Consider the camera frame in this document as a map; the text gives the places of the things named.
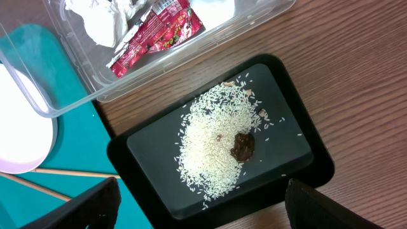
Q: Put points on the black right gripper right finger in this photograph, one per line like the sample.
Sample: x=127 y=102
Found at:
x=307 y=208

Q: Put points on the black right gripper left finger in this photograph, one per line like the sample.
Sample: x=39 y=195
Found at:
x=93 y=209

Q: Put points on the brown food scrap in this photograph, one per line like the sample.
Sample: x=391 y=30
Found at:
x=243 y=148

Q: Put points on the pile of white rice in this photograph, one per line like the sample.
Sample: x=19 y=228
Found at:
x=249 y=103

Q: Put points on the red snack wrapper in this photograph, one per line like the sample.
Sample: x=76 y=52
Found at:
x=167 y=24

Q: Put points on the clear plastic waste bin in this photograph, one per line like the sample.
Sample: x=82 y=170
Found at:
x=222 y=21

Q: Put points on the right wooden chopstick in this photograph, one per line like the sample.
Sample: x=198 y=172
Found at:
x=74 y=173

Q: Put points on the wooden chopstick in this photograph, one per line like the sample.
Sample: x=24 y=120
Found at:
x=36 y=187
x=74 y=173

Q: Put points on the left wooden chopstick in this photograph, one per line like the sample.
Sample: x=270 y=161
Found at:
x=36 y=187

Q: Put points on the teal plastic serving tray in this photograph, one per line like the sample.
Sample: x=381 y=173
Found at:
x=79 y=143

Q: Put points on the black plastic tray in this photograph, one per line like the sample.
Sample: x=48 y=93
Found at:
x=145 y=155

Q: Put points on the large white round plate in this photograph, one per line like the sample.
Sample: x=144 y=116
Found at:
x=26 y=137

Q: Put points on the crumpled white tissue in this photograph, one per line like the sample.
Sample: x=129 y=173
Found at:
x=105 y=22

